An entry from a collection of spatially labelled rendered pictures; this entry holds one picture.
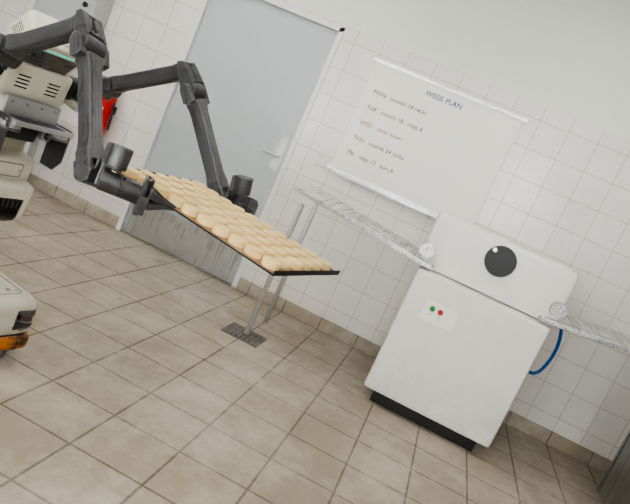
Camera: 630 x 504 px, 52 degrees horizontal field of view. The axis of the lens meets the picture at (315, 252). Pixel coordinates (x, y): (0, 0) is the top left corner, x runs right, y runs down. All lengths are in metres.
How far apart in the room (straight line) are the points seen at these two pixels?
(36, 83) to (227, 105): 2.73
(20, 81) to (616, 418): 4.15
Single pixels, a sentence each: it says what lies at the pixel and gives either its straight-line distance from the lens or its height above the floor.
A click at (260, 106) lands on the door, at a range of 4.95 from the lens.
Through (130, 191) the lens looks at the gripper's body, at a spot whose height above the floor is 1.00.
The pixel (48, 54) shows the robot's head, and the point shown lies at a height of 1.20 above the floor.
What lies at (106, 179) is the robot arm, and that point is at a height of 1.01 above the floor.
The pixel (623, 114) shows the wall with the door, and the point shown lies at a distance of 4.78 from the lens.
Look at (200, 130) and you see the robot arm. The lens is 2.28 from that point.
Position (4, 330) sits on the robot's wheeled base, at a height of 0.15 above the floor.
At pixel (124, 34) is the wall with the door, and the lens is 5.46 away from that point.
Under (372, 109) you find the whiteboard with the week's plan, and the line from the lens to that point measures 4.72.
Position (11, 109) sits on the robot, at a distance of 2.42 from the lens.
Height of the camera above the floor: 1.32
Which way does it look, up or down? 10 degrees down
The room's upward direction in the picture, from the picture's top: 24 degrees clockwise
